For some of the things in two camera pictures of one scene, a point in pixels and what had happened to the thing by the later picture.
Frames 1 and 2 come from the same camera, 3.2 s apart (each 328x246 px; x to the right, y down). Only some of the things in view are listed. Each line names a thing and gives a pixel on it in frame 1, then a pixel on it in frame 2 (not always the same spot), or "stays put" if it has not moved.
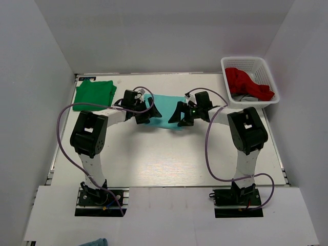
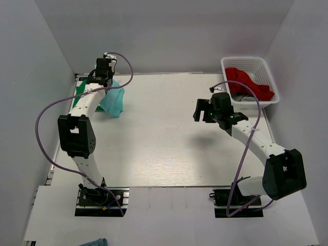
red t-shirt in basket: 239,82 stays put
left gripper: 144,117 -> 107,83
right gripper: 176,118 -> 203,105
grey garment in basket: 244,98 stays put
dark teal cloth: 100,242 stays put
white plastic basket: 248,82 stays put
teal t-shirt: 166,105 -> 113,101
